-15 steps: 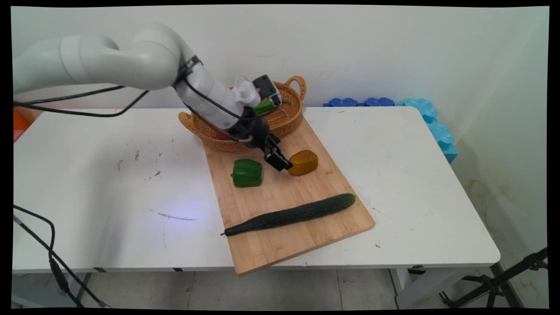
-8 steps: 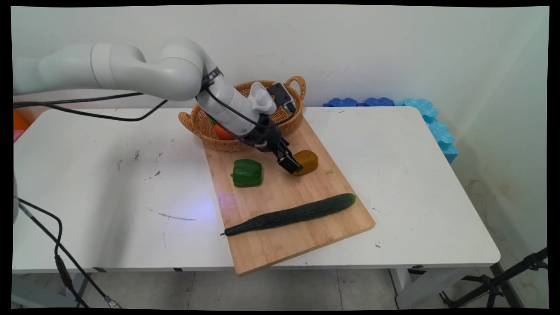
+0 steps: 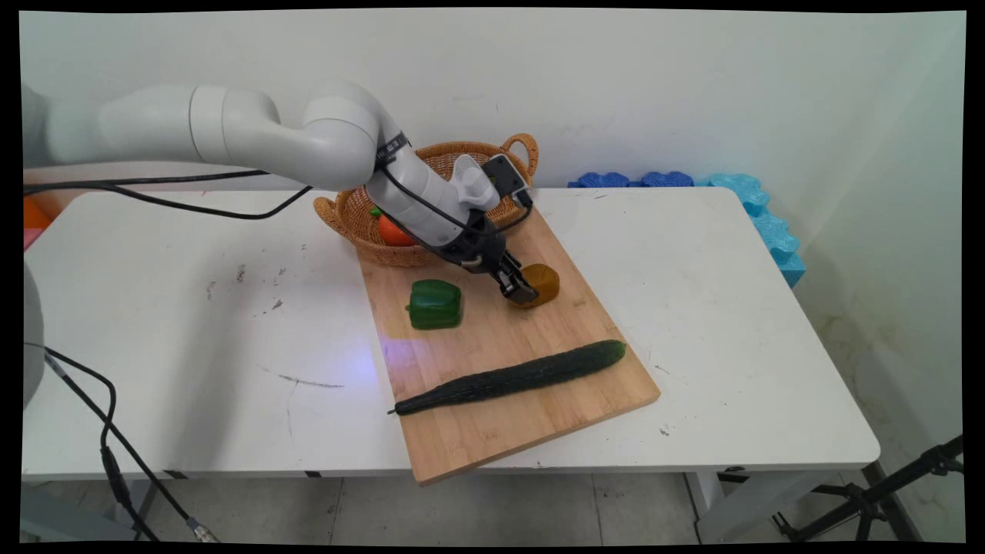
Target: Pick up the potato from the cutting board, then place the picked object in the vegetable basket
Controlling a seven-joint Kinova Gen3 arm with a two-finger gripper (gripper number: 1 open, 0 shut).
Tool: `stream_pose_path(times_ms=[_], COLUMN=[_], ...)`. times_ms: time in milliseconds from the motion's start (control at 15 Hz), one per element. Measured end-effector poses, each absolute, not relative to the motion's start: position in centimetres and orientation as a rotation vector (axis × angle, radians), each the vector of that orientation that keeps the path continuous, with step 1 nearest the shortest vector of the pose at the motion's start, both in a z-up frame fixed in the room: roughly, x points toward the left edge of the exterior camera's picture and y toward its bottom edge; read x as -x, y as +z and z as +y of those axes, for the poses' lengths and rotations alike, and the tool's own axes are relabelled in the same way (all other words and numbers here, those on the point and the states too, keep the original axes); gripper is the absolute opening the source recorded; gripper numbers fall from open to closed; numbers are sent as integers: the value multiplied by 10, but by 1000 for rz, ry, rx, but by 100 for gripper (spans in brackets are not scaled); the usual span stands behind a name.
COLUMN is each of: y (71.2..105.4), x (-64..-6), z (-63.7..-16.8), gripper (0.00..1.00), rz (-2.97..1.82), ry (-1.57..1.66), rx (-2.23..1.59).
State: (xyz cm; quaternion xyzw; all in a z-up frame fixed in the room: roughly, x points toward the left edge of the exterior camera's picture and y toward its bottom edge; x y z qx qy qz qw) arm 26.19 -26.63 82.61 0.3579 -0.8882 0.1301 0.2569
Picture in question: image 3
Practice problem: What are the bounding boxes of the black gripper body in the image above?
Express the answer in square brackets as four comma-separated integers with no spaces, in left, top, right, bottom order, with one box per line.
[441,225,518,283]

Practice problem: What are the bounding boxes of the brown yellow potato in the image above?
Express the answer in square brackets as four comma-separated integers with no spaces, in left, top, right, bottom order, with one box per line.
[511,263,562,310]

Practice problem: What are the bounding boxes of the green bell pepper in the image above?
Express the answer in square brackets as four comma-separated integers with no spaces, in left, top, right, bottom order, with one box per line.
[406,279,463,331]

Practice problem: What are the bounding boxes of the dark green cucumber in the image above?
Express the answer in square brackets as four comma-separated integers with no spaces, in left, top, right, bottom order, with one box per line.
[387,339,628,417]

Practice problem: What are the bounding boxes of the orange persimmon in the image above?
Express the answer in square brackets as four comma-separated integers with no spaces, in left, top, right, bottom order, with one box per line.
[377,214,417,248]

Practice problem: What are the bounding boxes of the woven wicker basket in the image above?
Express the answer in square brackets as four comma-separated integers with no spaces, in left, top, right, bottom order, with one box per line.
[313,133,540,269]

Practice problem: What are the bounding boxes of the wooden cutting board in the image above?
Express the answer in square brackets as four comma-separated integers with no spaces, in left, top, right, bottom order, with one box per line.
[356,202,662,486]

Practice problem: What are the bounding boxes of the light blue foam mat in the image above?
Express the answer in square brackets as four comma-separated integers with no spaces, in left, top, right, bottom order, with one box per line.
[706,173,808,289]

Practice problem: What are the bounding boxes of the white table leg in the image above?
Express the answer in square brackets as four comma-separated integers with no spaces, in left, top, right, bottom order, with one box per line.
[683,469,836,544]

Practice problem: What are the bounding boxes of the black tripod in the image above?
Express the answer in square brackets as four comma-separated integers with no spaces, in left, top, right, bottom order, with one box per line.
[771,435,965,543]

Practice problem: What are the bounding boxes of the orange object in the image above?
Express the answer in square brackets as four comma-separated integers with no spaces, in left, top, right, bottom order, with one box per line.
[23,195,54,232]

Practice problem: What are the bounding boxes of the black strap on arm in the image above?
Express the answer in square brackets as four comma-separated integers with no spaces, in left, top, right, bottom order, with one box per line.
[375,133,412,168]

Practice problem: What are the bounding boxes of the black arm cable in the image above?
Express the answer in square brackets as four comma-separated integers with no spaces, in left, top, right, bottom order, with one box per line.
[23,163,535,259]

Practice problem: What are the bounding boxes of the black floor cable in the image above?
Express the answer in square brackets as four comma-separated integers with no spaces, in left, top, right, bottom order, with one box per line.
[23,342,222,544]

